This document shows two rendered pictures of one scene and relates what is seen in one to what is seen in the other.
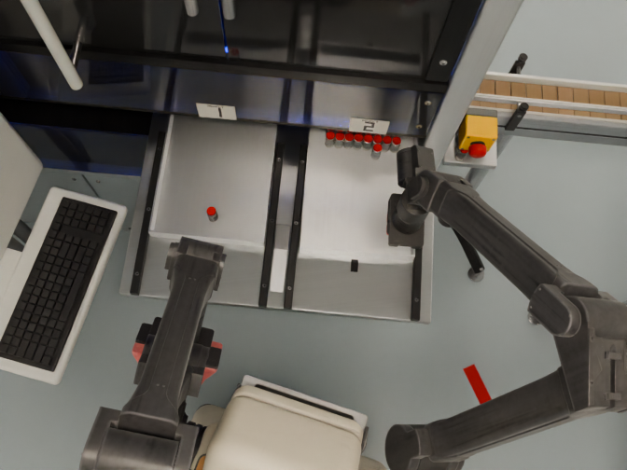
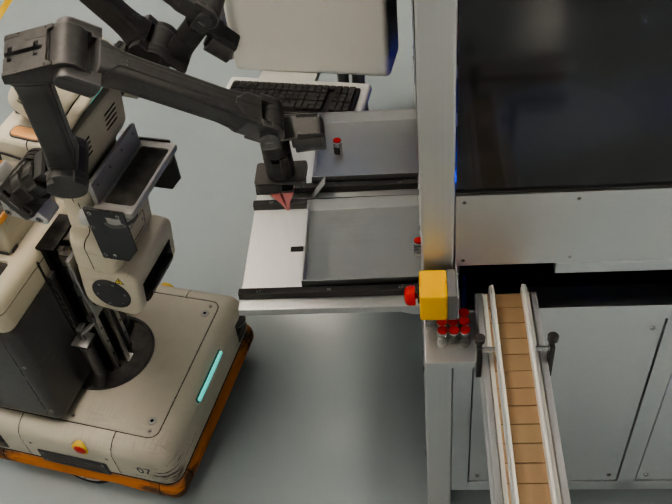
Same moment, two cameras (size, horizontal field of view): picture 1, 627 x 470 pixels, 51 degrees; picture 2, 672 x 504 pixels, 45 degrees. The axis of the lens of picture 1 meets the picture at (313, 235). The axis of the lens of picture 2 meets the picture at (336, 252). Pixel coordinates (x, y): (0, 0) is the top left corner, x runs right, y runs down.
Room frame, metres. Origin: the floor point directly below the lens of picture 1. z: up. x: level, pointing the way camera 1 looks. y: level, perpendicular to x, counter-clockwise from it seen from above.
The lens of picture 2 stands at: (0.74, -1.39, 2.22)
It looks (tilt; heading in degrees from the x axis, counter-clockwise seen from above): 46 degrees down; 99
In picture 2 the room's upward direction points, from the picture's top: 8 degrees counter-clockwise
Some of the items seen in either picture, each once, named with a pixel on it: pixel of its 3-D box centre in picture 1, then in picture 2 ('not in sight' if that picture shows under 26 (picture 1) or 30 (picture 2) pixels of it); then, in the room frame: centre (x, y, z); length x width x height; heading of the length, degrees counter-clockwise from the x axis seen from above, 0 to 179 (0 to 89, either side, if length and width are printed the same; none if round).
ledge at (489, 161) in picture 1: (469, 140); (458, 339); (0.79, -0.36, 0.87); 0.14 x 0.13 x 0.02; 1
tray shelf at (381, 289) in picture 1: (285, 210); (352, 199); (0.56, 0.07, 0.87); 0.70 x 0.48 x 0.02; 91
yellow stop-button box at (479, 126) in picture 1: (477, 131); (436, 295); (0.75, -0.34, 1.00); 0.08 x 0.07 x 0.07; 1
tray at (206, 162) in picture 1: (216, 171); (381, 145); (0.62, 0.24, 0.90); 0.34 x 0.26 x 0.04; 1
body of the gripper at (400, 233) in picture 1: (409, 215); (279, 165); (0.45, -0.17, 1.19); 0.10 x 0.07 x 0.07; 2
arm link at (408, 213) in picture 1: (414, 200); (277, 140); (0.45, -0.17, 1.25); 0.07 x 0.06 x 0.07; 7
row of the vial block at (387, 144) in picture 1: (362, 142); not in sight; (0.74, -0.09, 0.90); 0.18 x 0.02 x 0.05; 92
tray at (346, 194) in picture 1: (360, 186); (379, 240); (0.63, -0.10, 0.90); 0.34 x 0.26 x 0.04; 2
